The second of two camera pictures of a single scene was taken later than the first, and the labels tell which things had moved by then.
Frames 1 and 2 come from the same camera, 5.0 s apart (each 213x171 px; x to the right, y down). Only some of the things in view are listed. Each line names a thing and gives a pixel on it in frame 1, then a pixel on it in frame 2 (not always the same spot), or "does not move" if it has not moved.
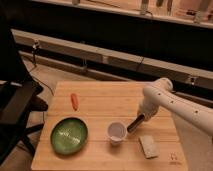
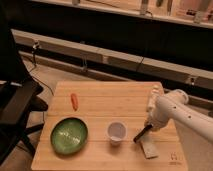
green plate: [69, 135] does not move
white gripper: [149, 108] -> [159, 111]
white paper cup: [116, 132] does not move
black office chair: [19, 100] does not move
